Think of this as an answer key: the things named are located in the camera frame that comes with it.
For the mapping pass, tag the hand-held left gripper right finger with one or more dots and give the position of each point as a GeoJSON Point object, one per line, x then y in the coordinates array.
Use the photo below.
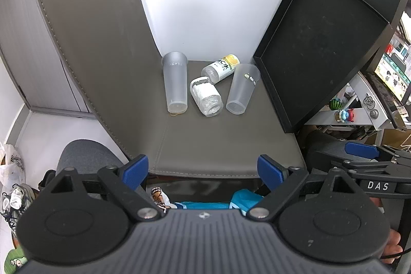
{"type": "Point", "coordinates": [269, 172]}

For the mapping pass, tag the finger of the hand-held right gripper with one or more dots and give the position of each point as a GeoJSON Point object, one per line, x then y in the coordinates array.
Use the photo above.
{"type": "Point", "coordinates": [361, 148]}
{"type": "Point", "coordinates": [362, 168]}

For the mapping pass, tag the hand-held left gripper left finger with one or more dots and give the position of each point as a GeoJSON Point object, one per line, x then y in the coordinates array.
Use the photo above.
{"type": "Point", "coordinates": [136, 168]}

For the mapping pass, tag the frosted plastic cup with print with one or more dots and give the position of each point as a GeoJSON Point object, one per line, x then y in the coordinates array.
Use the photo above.
{"type": "Point", "coordinates": [241, 91]}

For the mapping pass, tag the tall frosted plastic cup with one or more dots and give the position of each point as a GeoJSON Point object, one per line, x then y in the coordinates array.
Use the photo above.
{"type": "Point", "coordinates": [175, 84]}

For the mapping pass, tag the person's right hand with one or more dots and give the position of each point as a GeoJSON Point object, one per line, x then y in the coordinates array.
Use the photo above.
{"type": "Point", "coordinates": [393, 242]}

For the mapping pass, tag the plaid cloth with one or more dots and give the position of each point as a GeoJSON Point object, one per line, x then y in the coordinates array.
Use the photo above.
{"type": "Point", "coordinates": [159, 195]}

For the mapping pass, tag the blue toy figure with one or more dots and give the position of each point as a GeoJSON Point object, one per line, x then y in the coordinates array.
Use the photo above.
{"type": "Point", "coordinates": [345, 115]}

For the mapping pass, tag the black chair seat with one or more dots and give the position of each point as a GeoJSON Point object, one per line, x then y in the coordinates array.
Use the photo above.
{"type": "Point", "coordinates": [321, 140]}

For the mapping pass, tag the watermelon toy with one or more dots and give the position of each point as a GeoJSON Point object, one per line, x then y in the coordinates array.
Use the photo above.
{"type": "Point", "coordinates": [335, 104]}

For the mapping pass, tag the grey stool cushion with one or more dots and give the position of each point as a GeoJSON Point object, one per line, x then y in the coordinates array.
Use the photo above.
{"type": "Point", "coordinates": [83, 155]}

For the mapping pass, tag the silver laptop stand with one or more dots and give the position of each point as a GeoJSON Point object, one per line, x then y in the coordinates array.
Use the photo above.
{"type": "Point", "coordinates": [366, 91]}

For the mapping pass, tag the black laptop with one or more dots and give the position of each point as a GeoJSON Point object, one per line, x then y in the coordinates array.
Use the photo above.
{"type": "Point", "coordinates": [385, 94]}

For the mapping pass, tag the yellow rubber band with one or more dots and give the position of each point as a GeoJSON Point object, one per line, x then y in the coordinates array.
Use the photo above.
{"type": "Point", "coordinates": [175, 114]}

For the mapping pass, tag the blue cloth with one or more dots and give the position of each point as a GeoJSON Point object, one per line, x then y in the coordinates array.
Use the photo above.
{"type": "Point", "coordinates": [205, 206]}

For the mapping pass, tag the clear bottle with white label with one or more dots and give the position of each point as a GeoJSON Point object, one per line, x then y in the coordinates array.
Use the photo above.
{"type": "Point", "coordinates": [207, 97]}

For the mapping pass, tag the black tray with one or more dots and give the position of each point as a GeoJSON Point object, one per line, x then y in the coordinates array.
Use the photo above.
{"type": "Point", "coordinates": [321, 49]}

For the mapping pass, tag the clear bottle with yellow label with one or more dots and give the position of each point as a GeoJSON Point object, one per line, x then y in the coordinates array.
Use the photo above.
{"type": "Point", "coordinates": [221, 70]}

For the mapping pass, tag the grey leather mat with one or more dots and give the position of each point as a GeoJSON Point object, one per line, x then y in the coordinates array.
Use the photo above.
{"type": "Point", "coordinates": [106, 52]}

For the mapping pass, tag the grey sneakers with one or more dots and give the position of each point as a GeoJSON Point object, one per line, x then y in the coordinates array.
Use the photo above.
{"type": "Point", "coordinates": [16, 201]}

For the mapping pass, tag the white plastic bag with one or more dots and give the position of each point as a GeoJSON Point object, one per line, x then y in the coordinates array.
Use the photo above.
{"type": "Point", "coordinates": [11, 165]}

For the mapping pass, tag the green printed item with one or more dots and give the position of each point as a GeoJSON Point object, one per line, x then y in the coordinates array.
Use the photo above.
{"type": "Point", "coordinates": [16, 258]}

